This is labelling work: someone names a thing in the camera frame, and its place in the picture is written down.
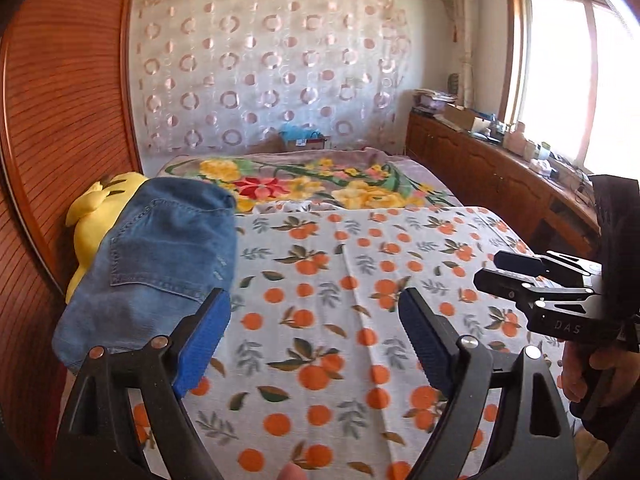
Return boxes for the blue denim jeans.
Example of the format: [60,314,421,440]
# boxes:
[52,178,236,373]

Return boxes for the right hand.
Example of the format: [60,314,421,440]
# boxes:
[561,341,639,406]

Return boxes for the wooden side cabinet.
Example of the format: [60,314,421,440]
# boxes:
[406,112,600,260]

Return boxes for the cardboard box on cabinet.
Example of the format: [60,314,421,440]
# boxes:
[442,104,491,132]

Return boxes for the window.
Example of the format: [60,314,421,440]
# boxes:
[504,0,639,178]

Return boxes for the yellow Pikachu plush toy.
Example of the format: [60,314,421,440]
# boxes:
[65,172,148,304]

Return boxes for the stack of papers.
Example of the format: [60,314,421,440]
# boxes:
[412,89,457,115]

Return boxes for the floral blanket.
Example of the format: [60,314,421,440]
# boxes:
[158,148,460,214]

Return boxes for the box with blue cloth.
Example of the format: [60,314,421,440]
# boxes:
[279,125,331,152]

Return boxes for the circle pattern sheer curtain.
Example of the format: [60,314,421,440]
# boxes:
[130,0,411,155]

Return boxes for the wooden headboard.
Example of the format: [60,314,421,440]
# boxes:
[1,0,140,477]

